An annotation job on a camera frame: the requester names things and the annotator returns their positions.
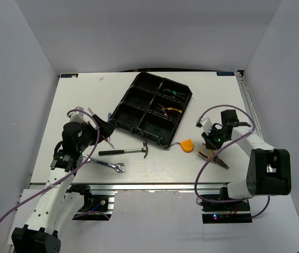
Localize right aluminium rail frame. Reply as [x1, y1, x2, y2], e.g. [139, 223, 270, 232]
[235, 70, 281, 190]

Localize yellow black pliers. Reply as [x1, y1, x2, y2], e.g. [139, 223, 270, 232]
[156, 103, 183, 116]
[197, 150, 230, 170]

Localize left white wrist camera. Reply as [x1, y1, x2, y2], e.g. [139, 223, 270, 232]
[67, 106, 89, 124]

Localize black compartment tray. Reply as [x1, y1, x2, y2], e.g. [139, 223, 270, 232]
[111, 72, 193, 147]

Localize black green precision screwdriver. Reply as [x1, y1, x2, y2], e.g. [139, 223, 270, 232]
[163, 88, 179, 95]

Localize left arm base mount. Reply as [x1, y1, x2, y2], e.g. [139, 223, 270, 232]
[67, 184, 115, 221]

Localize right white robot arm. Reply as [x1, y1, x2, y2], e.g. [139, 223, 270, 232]
[197, 110, 292, 210]

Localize front aluminium rail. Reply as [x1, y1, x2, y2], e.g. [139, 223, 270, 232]
[31, 181, 229, 192]

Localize silver open-end wrench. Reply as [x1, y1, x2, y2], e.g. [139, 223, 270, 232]
[83, 154, 125, 173]

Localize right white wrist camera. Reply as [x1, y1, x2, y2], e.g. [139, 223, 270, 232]
[196, 117, 213, 135]

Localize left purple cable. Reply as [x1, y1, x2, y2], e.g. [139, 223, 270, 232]
[0, 108, 111, 253]

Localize black handled claw hammer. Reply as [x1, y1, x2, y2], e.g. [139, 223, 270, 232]
[98, 141, 148, 159]

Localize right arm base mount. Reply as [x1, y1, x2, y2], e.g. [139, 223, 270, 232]
[196, 197, 252, 224]

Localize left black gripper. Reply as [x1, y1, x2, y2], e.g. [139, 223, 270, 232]
[76, 114, 115, 152]

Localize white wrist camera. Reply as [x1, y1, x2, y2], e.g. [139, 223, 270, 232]
[67, 106, 89, 124]
[196, 117, 213, 135]

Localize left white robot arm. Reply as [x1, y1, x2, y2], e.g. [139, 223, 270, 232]
[11, 112, 115, 252]

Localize orange tape measure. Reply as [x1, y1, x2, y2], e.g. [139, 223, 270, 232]
[165, 139, 194, 153]

